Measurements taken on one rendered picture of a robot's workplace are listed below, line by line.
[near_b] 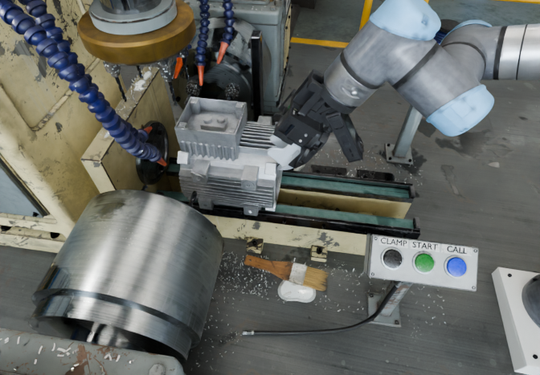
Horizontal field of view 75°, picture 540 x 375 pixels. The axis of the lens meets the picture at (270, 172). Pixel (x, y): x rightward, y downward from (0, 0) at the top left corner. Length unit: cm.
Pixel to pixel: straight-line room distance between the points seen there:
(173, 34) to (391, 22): 31
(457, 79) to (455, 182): 68
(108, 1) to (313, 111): 34
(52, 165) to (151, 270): 35
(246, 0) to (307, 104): 60
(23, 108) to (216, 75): 42
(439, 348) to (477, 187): 50
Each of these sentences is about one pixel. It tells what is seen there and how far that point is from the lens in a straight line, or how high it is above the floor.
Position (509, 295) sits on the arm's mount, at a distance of 96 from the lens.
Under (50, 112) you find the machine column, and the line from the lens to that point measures 77.
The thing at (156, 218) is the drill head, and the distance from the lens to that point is 54.
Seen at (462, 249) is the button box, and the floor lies 108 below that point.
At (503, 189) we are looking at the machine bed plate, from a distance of 121.
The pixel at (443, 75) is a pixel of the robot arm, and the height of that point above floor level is 134.
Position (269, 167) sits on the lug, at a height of 109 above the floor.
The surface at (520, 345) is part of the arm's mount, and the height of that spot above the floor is 84.
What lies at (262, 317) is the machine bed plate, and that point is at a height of 80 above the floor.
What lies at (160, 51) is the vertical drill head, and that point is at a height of 132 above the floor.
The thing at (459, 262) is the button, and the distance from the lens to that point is 65.
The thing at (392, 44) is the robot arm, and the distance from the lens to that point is 48.
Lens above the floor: 159
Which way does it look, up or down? 49 degrees down
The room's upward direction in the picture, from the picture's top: straight up
